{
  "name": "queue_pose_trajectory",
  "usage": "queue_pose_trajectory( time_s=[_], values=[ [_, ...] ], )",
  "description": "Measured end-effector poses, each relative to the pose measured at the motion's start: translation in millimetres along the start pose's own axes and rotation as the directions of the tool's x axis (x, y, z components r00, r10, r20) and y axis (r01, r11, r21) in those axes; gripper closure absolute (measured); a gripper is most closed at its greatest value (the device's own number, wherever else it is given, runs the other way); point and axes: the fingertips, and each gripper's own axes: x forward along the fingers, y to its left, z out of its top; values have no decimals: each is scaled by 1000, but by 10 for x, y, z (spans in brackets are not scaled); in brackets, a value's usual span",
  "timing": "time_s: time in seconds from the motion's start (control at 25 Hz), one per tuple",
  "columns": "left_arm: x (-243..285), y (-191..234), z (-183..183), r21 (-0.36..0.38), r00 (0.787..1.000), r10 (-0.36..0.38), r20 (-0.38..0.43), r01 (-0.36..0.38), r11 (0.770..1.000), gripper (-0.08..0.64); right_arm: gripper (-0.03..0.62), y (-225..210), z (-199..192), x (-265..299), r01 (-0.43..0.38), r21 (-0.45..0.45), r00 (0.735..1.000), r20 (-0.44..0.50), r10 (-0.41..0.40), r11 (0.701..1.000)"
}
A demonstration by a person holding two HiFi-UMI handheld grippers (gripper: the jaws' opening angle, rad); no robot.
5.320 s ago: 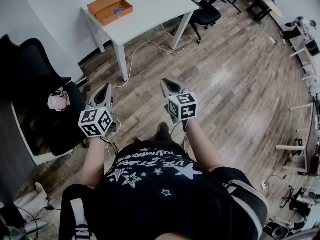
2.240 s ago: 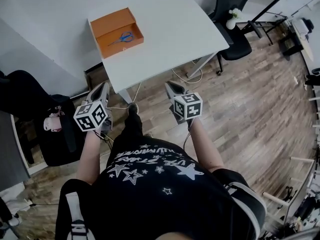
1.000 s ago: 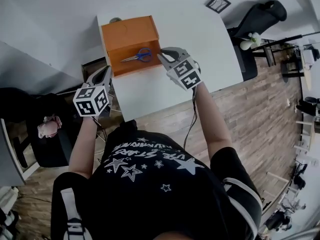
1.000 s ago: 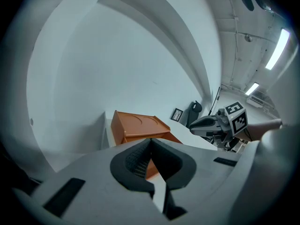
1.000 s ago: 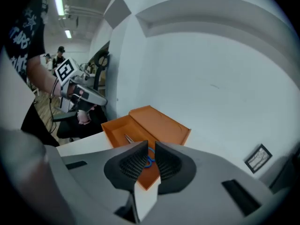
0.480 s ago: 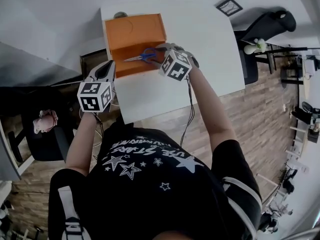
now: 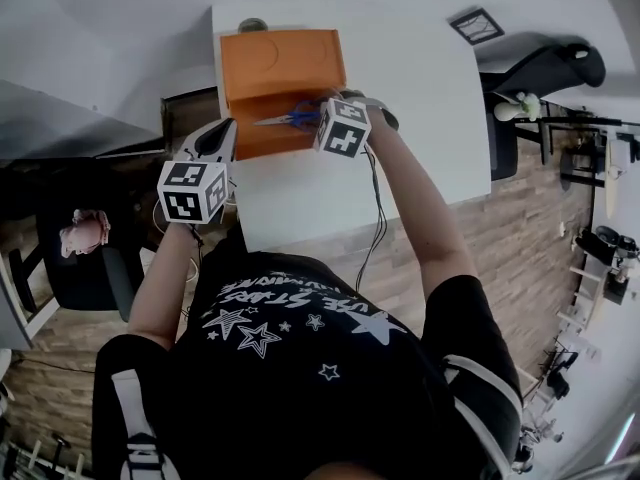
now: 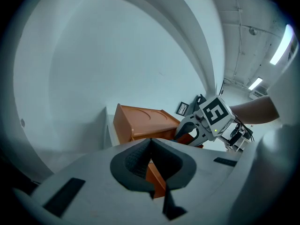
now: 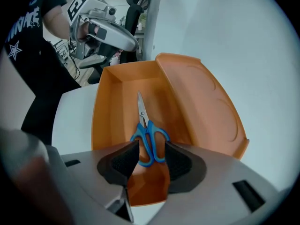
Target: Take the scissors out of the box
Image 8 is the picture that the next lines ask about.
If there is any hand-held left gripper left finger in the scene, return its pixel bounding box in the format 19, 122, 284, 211
13, 138, 165, 225

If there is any ceiling light panel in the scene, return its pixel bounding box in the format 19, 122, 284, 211
248, 76, 263, 90
269, 24, 294, 66

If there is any person's right forearm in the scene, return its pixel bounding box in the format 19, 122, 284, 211
228, 95, 281, 126

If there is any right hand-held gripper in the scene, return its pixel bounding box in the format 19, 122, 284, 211
174, 96, 235, 148

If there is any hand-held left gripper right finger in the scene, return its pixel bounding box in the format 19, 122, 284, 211
150, 138, 246, 225

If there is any white air conditioner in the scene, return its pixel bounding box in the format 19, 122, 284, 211
248, 90, 268, 98

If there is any black framed picture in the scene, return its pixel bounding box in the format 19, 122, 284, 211
175, 101, 190, 116

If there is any orange cardboard box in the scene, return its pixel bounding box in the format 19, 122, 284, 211
113, 103, 205, 199

